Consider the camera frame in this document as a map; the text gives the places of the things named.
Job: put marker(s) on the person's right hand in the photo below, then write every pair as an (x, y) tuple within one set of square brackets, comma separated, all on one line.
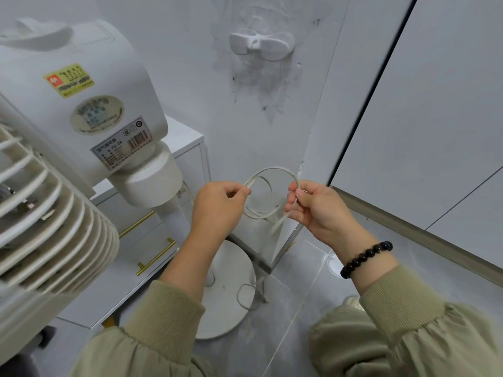
[(322, 212)]

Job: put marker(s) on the person's left hand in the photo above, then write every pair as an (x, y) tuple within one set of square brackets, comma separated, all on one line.
[(216, 208)]

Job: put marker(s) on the white nightstand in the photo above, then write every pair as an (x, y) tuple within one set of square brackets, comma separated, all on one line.
[(184, 135)]

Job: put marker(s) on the white fan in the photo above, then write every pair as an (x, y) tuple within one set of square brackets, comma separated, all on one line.
[(118, 82)]

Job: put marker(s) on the person's left forearm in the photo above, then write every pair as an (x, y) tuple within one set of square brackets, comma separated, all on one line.
[(173, 310)]

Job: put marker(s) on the person's right forearm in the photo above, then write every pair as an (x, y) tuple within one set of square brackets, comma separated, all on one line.
[(412, 325)]

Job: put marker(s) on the person's right leg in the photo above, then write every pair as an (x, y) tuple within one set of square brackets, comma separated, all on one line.
[(342, 345)]

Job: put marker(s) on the white shoe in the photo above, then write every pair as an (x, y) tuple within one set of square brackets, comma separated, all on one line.
[(352, 302)]

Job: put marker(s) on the white wardrobe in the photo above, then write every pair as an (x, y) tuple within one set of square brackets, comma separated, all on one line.
[(432, 125)]

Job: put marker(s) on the white wall hook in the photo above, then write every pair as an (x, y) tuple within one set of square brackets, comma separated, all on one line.
[(275, 47)]

